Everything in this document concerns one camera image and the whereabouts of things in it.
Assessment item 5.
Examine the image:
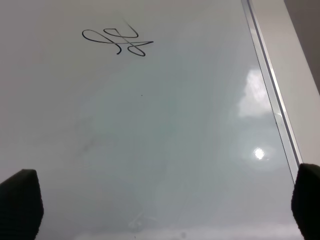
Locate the white whiteboard with aluminium frame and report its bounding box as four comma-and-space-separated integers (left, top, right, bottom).
0, 0, 302, 240

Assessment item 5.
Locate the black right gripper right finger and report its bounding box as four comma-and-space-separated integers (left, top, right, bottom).
291, 163, 320, 240

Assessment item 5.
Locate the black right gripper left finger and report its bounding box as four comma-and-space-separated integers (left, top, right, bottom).
0, 169, 44, 240

